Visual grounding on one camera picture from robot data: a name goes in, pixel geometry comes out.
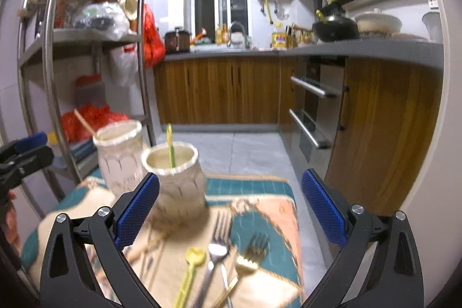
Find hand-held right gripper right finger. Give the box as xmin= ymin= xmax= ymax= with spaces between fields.
xmin=301 ymin=168 xmax=424 ymax=308

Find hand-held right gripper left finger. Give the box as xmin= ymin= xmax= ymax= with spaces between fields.
xmin=39 ymin=172 xmax=161 ymax=308

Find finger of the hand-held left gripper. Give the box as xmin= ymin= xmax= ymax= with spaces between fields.
xmin=0 ymin=146 xmax=55 ymax=191
xmin=0 ymin=132 xmax=49 ymax=164

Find wooden chopstick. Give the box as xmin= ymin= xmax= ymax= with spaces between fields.
xmin=144 ymin=224 xmax=178 ymax=248
xmin=126 ymin=230 xmax=170 ymax=262
xmin=74 ymin=109 xmax=95 ymax=136

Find white ceramic double utensil holder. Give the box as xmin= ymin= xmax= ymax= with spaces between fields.
xmin=93 ymin=120 xmax=207 ymax=224

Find yellow plastic tulip spoon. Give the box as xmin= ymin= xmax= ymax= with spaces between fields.
xmin=175 ymin=247 xmax=207 ymax=308
xmin=165 ymin=123 xmax=176 ymax=169

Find silver fork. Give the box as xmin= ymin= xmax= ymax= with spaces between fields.
xmin=191 ymin=210 xmax=232 ymax=308

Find gold fork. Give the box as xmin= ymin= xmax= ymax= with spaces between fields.
xmin=208 ymin=232 xmax=270 ymax=308

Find printed patterned cloth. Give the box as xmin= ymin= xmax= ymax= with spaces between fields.
xmin=22 ymin=174 xmax=304 ymax=308

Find crumpled red plastic bag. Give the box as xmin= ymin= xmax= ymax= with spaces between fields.
xmin=61 ymin=104 xmax=131 ymax=143

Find metal shelf rack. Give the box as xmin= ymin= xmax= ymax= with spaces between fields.
xmin=7 ymin=0 xmax=159 ymax=208

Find hanging white plastic bag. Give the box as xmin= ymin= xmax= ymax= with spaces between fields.
xmin=110 ymin=44 xmax=140 ymax=87

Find clear plastic bag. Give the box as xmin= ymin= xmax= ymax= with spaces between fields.
xmin=72 ymin=1 xmax=131 ymax=42

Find wooden kitchen base cabinets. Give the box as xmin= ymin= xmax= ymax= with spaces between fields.
xmin=153 ymin=43 xmax=445 ymax=218

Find hanging red plastic bag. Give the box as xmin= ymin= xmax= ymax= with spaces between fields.
xmin=142 ymin=3 xmax=166 ymax=69

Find beige plastic colander ladle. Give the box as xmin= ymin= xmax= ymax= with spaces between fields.
xmin=123 ymin=0 xmax=140 ymax=22

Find dark electric pressure cooker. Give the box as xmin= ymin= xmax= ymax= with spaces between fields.
xmin=164 ymin=27 xmax=191 ymax=55

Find row of condiment bottles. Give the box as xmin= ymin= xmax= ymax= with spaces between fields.
xmin=287 ymin=24 xmax=314 ymax=47

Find yellow cooking oil bottle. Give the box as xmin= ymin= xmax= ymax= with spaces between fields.
xmin=271 ymin=22 xmax=288 ymax=49

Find black wok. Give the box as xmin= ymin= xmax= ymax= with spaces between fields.
xmin=312 ymin=3 xmax=360 ymax=42

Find yellow bottles by sink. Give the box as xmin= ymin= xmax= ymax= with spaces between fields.
xmin=215 ymin=23 xmax=230 ymax=44

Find white ceramic pot with lid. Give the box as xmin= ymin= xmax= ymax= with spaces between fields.
xmin=355 ymin=8 xmax=403 ymax=39

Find steel sink faucet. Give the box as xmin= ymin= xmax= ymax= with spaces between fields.
xmin=229 ymin=21 xmax=252 ymax=49

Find white plastic container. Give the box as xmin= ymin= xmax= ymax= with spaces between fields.
xmin=422 ymin=10 xmax=443 ymax=42

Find built-in oven with steel handles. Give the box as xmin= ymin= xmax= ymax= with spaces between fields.
xmin=280 ymin=55 xmax=350 ymax=164

